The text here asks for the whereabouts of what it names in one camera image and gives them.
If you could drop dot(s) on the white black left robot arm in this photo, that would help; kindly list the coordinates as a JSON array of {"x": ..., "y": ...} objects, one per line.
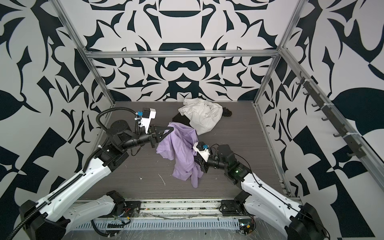
[{"x": 53, "y": 216}]

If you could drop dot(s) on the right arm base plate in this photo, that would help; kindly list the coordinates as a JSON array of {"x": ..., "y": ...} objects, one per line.
[{"x": 232, "y": 208}]

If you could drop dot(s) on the aluminium cage frame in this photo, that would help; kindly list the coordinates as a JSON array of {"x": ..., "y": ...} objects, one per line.
[{"x": 254, "y": 50}]

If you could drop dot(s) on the black cloth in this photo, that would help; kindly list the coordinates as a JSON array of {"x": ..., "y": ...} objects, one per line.
[{"x": 185, "y": 120}]

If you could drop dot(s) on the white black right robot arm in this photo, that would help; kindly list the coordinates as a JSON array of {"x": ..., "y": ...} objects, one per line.
[{"x": 256, "y": 199}]

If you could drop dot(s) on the purple cloth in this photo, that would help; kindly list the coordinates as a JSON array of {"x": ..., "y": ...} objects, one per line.
[{"x": 178, "y": 147}]

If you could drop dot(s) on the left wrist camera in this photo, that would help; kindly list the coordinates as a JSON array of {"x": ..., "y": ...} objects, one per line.
[{"x": 144, "y": 118}]

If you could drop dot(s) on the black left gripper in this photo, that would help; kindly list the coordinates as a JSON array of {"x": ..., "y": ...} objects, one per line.
[{"x": 154, "y": 135}]

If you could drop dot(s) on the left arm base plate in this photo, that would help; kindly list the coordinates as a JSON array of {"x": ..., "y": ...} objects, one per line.
[{"x": 127, "y": 209}]

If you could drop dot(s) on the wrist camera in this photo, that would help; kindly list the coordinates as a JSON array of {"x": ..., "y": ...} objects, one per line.
[
  {"x": 144, "y": 118},
  {"x": 203, "y": 150}
]

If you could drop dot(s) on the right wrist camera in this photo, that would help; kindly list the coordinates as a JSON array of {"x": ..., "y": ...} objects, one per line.
[{"x": 203, "y": 150}]

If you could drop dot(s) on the white slotted cable duct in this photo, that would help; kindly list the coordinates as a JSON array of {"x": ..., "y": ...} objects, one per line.
[{"x": 168, "y": 224}]

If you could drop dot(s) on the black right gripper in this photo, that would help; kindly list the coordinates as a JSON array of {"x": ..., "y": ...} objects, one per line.
[{"x": 203, "y": 164}]

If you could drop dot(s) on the white cloth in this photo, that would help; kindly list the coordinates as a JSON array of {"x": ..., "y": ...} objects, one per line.
[{"x": 203, "y": 115}]

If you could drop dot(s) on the small electronics board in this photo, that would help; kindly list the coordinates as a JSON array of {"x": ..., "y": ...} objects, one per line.
[{"x": 246, "y": 226}]

